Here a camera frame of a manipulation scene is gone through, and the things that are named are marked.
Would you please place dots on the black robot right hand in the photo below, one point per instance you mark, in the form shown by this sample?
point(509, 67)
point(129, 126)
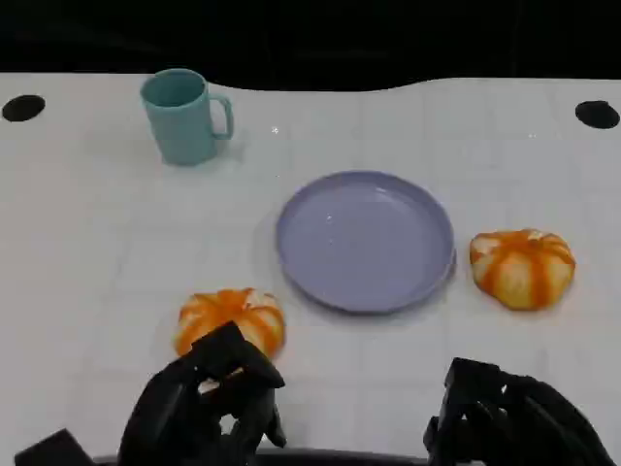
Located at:
point(514, 422)

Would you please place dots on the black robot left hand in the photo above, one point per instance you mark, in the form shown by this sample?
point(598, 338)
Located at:
point(165, 408)

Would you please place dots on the orange and white bread roll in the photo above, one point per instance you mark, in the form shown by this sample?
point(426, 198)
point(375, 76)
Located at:
point(218, 310)
point(521, 272)

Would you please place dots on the lilac plate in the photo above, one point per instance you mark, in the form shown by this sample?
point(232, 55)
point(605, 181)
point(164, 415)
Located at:
point(364, 242)

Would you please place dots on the pale green mug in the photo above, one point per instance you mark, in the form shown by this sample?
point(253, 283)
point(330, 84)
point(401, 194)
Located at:
point(182, 121)

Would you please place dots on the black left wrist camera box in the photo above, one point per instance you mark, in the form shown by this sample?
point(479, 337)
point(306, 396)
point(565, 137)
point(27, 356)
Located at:
point(53, 449)

